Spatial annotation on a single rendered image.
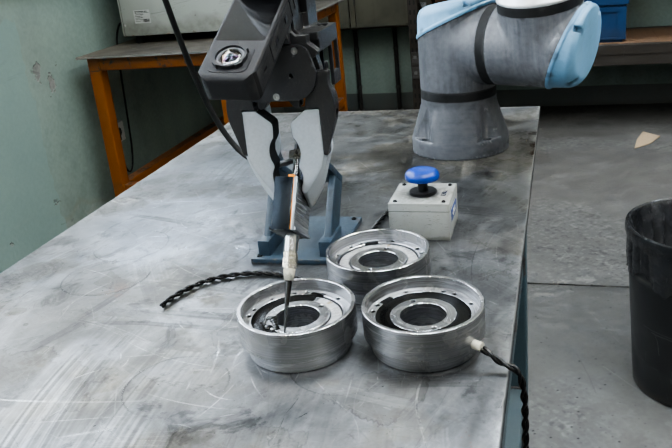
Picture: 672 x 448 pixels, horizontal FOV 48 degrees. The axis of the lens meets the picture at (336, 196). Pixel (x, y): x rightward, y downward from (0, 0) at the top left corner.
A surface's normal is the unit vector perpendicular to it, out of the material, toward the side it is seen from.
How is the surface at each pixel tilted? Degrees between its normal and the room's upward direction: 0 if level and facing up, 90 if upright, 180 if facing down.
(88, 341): 0
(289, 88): 90
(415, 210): 90
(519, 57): 101
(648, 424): 0
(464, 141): 73
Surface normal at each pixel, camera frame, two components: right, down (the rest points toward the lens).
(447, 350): 0.26, 0.30
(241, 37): -0.16, -0.65
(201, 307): -0.10, -0.94
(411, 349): -0.29, 0.35
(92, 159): 0.96, 0.01
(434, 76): -0.71, 0.30
